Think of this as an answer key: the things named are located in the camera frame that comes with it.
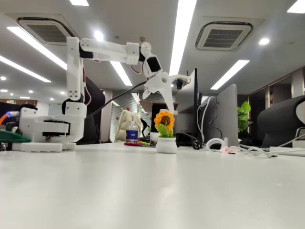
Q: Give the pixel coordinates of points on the white five-joint robot arm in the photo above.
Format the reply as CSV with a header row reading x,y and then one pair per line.
x,y
74,71

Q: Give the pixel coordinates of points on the black office chair tall back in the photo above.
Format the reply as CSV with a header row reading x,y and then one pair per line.
x,y
95,107

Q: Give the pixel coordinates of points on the gripper-mounted camera on white bracket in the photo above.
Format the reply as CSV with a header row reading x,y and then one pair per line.
x,y
179,82

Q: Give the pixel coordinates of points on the green leafy plant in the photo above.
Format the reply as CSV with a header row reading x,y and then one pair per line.
x,y
243,117

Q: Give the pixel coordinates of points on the square ceiling air vent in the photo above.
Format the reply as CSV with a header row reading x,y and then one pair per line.
x,y
222,35
45,32

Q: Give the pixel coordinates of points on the white power strip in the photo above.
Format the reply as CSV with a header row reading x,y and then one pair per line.
x,y
288,150

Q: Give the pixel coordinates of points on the black mesh office chair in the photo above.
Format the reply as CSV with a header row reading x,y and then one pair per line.
x,y
278,124

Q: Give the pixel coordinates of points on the clear plastic container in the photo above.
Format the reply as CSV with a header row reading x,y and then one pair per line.
x,y
153,138

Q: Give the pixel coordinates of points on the long ceiling light strip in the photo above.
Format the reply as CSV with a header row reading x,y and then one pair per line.
x,y
122,74
230,74
182,35

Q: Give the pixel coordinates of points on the crochet sunflower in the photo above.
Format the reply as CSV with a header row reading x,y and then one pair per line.
x,y
166,145

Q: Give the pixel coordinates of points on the pink translucent object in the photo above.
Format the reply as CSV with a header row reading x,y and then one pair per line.
x,y
230,149

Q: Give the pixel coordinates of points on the red pen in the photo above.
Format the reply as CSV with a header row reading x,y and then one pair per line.
x,y
132,144

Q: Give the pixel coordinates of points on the round ceiling smoke detector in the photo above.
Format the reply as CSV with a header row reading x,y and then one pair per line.
x,y
142,38

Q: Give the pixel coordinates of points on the beige puffer jacket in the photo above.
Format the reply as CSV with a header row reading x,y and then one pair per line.
x,y
124,124

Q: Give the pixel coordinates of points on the thin black-edged monitor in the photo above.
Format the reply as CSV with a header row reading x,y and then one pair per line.
x,y
187,112

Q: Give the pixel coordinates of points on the clear water bottle blue label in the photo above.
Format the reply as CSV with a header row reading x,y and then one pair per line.
x,y
131,134

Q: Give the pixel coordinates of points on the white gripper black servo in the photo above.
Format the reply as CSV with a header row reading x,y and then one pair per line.
x,y
159,84

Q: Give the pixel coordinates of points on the green flat object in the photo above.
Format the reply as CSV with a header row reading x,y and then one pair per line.
x,y
12,138

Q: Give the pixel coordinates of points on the grey monitor back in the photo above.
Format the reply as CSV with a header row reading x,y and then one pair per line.
x,y
226,114

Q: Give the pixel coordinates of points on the green highlighter pen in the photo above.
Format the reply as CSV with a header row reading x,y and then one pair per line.
x,y
145,143

